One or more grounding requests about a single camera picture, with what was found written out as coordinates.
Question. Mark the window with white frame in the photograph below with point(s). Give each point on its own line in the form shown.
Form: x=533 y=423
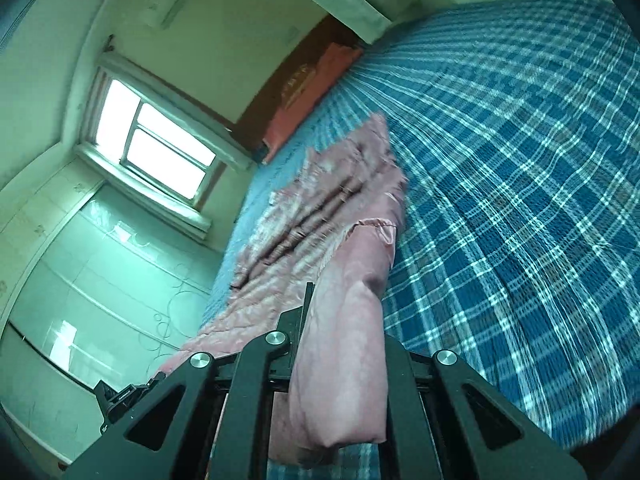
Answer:
x=155 y=145

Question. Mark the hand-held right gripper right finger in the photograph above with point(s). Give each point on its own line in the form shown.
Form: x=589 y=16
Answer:
x=400 y=390

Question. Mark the red pillow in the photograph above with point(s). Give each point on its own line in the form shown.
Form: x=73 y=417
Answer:
x=310 y=95

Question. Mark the wardrobe with glass doors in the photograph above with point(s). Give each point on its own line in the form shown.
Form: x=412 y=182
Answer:
x=95 y=280

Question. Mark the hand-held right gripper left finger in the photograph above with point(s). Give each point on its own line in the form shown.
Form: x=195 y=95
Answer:
x=292 y=330

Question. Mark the brown wooden headboard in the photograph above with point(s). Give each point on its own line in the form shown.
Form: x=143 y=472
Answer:
x=295 y=70

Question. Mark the pink puffer jacket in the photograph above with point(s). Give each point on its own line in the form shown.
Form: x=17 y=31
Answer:
x=345 y=285

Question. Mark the blue plaid bed sheet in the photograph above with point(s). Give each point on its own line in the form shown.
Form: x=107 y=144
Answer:
x=500 y=185

